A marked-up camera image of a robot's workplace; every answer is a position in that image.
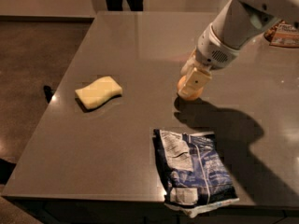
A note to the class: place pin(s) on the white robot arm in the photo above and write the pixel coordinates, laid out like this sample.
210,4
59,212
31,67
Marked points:
241,20

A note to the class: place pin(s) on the snack package on table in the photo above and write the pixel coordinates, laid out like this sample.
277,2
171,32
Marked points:
283,35

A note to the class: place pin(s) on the blue chip bag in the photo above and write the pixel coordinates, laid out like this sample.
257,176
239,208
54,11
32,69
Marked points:
192,173

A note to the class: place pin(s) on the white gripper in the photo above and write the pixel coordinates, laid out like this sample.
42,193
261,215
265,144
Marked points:
212,51

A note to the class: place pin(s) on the yellow sponge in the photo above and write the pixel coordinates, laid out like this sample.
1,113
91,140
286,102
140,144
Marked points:
98,92

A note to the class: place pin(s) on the small black object on floor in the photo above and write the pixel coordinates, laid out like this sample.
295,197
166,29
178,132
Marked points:
49,92

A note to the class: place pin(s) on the orange fruit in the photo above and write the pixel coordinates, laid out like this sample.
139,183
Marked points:
191,95

